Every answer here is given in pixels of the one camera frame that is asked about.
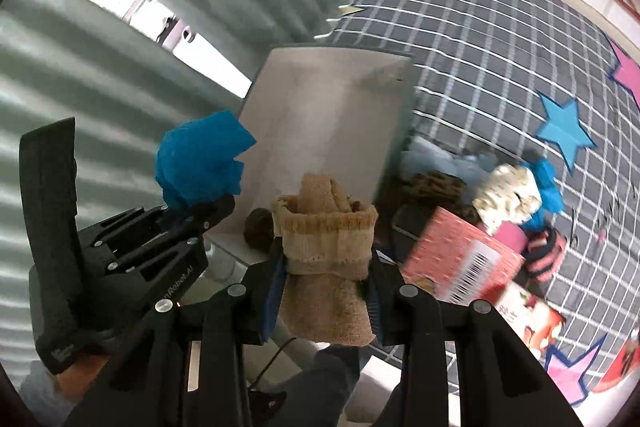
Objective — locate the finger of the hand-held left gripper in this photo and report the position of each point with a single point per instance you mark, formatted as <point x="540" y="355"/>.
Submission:
<point x="150" y="222"/>
<point x="155" y="257"/>

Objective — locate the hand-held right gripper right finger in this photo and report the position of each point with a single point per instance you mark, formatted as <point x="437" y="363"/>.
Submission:
<point x="374" y="307"/>

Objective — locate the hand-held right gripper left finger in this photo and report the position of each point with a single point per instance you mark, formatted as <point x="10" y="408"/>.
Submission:
<point x="274" y="297"/>

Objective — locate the tan knit sock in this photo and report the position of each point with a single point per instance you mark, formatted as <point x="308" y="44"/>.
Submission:
<point x="325" y="257"/>

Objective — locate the blue cloth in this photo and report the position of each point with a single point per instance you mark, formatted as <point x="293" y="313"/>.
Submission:
<point x="200" y="157"/>

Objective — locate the light blue fluffy toy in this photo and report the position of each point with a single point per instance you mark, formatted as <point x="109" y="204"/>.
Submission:
<point x="430" y="157"/>

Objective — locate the cream fuzzy sock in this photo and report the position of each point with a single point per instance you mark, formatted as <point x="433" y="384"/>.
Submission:
<point x="505" y="194"/>

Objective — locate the white storage box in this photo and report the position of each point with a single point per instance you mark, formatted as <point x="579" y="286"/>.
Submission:
<point x="320" y="122"/>

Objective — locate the person's left forearm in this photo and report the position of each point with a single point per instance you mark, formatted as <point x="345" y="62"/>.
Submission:
<point x="75" y="369"/>

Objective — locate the pink soft roll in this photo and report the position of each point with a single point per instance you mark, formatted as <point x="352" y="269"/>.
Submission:
<point x="509" y="236"/>

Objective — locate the brown fuzzy ball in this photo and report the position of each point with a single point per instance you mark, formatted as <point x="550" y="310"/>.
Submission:
<point x="259" y="229"/>

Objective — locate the person's leg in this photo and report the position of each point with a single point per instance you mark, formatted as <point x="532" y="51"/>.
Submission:
<point x="337" y="382"/>

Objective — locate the dark flat object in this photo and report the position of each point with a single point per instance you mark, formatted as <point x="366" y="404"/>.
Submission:
<point x="407" y="222"/>

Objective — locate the pink cardboard box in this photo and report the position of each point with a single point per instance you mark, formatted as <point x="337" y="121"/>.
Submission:
<point x="450" y="252"/>

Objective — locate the pale green curtain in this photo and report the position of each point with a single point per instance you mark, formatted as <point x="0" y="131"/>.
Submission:
<point x="100" y="132"/>

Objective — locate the brown knitted cloth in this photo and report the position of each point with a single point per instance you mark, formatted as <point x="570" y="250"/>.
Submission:
<point x="437" y="187"/>

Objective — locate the red printed box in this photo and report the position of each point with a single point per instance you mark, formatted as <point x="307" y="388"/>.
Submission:
<point x="530" y="322"/>

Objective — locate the pink black striped sock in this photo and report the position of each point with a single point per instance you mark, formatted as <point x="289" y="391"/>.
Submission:
<point x="545" y="254"/>

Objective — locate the blue sock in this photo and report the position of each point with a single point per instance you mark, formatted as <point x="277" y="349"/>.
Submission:
<point x="547" y="187"/>

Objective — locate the red printed bag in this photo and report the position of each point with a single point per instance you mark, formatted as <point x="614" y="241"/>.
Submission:
<point x="622" y="367"/>

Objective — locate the grey grid bedspread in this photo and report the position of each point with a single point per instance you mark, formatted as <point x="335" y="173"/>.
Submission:
<point x="500" y="57"/>

